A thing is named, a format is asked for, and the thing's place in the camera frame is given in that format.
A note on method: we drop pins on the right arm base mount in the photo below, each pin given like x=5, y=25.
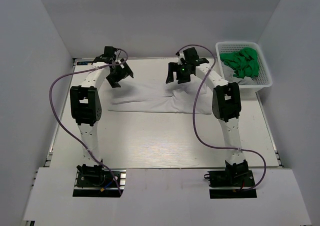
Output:
x=222, y=186

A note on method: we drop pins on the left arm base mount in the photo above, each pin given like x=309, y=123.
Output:
x=98, y=182

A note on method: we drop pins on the blue table label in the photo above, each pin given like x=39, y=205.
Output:
x=84, y=63

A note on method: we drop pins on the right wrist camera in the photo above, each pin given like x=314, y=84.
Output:
x=181, y=58

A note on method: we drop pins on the grey t shirt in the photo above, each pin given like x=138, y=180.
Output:
x=229, y=76

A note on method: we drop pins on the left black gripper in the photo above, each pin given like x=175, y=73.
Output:
x=126, y=72

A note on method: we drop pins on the green t shirt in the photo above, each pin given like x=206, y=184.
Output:
x=243, y=62

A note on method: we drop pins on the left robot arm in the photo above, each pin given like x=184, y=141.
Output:
x=85, y=103

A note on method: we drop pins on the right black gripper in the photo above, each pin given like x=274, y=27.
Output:
x=173, y=67

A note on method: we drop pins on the white plastic basket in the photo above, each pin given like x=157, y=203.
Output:
x=263, y=80

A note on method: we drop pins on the white t shirt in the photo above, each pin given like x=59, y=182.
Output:
x=158, y=97

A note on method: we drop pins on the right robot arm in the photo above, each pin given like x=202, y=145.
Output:
x=226, y=102

